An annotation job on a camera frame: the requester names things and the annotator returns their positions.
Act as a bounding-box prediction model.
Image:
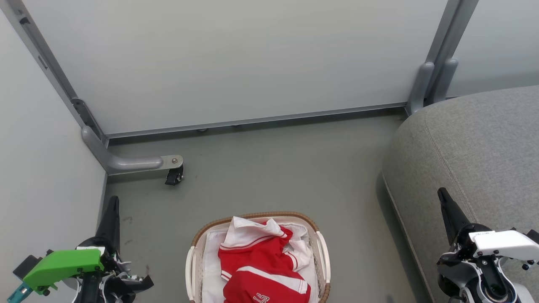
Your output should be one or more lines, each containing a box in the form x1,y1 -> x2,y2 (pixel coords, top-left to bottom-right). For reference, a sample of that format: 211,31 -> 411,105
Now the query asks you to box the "black caster wheel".
165,165 -> 185,186

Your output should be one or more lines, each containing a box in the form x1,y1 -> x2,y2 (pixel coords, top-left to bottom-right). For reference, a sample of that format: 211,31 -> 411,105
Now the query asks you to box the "grey double partition post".
423,0 -> 479,106

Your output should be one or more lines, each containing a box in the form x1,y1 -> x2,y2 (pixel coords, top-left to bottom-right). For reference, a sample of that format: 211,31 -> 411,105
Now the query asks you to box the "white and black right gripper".
436,187 -> 539,295

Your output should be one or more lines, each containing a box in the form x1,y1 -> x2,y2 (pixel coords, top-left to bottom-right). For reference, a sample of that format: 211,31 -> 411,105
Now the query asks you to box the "long grey partition foot tube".
82,125 -> 184,175

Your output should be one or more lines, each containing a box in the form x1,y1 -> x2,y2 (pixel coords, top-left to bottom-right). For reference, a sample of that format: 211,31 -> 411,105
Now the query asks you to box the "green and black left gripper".
6,196 -> 155,303

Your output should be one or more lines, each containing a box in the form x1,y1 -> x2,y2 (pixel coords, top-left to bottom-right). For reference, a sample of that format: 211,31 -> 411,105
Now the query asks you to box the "short grey partition foot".
432,58 -> 459,104
406,62 -> 435,117

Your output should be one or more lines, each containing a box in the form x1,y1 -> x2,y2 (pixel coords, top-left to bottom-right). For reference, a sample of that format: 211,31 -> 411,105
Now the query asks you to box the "grey fabric sofa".
381,85 -> 539,303

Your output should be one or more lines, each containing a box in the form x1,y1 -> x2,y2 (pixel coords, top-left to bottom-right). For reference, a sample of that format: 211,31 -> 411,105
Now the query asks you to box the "red and white garment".
218,216 -> 314,303

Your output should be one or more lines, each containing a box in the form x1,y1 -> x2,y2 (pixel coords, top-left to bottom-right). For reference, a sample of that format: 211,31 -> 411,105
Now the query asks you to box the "wicker laundry basket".
185,211 -> 331,303

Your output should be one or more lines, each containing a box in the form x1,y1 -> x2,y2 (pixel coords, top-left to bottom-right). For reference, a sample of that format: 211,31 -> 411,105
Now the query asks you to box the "grey partition post with latch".
0,0 -> 108,141

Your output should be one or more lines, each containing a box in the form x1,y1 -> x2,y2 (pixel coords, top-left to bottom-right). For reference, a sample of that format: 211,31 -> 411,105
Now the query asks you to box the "grey partition bottom rail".
104,102 -> 408,139

